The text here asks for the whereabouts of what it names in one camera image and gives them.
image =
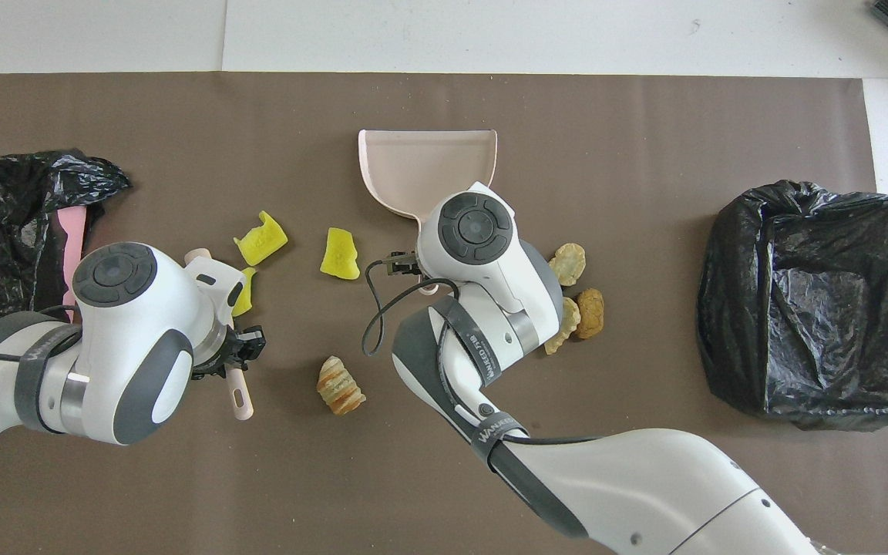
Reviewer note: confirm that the striped croissant toy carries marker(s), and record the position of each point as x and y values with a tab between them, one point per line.
340	385

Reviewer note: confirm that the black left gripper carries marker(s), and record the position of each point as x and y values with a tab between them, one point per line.
224	358

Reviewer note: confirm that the brown nugget toy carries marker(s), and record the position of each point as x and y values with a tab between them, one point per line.
590	312

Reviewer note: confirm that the beige plastic dustpan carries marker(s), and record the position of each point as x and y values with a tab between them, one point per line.
421	166

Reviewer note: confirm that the pale green dumpling toy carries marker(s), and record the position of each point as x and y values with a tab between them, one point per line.
569	327
569	264

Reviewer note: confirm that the black bag lined bin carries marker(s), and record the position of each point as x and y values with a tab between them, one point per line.
798	308

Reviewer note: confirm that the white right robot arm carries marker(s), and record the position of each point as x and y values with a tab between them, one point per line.
644	486

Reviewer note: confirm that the beige hand brush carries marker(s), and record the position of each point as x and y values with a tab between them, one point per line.
240	397

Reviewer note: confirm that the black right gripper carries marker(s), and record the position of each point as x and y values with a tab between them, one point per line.
404	264

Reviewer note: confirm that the brown table mat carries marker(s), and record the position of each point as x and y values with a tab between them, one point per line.
644	154

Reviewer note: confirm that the notched yellow sponge piece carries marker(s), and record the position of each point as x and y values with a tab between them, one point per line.
260	240

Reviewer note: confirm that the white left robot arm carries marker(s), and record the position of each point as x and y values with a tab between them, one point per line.
128	347

